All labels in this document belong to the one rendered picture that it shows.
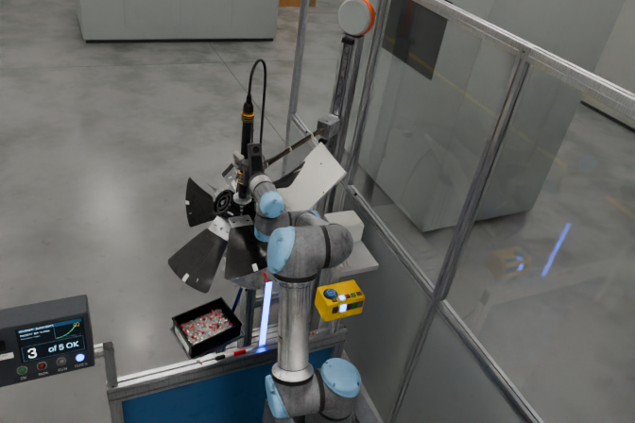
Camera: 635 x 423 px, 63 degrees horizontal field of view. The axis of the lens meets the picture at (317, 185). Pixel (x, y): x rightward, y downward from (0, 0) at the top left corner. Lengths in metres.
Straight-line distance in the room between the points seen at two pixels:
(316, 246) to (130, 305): 2.21
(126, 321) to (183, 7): 4.95
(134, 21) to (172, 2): 0.54
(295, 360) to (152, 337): 1.85
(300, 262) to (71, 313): 0.71
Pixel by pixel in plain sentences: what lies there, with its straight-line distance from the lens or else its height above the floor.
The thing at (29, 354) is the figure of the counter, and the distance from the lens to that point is 1.73.
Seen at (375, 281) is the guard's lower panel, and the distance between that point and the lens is 2.62.
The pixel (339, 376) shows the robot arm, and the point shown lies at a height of 1.24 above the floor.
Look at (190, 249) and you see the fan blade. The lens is 2.18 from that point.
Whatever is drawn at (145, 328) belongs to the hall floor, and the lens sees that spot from 3.28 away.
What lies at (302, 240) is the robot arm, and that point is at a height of 1.62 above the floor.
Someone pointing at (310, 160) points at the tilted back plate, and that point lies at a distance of 2.30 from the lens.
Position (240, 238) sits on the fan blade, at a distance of 2.00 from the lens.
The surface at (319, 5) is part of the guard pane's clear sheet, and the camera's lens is 2.98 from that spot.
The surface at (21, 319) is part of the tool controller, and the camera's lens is 1.71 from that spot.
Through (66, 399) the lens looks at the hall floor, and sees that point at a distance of 3.06.
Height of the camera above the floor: 2.45
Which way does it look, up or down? 33 degrees down
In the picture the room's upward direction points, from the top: 9 degrees clockwise
